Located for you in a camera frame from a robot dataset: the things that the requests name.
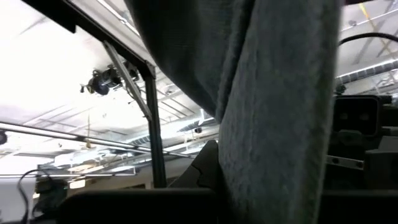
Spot grey baseball cap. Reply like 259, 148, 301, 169
124, 0, 343, 224

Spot overhead camera on frame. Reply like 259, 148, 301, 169
79, 63, 141, 96

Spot black aluminium frame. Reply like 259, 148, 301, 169
21, 0, 167, 189

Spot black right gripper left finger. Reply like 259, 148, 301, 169
58, 139, 231, 224

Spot silver ceiling duct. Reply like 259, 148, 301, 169
335, 58, 398, 85

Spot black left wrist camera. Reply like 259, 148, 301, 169
333, 95, 382, 138

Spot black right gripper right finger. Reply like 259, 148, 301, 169
317, 189, 398, 224

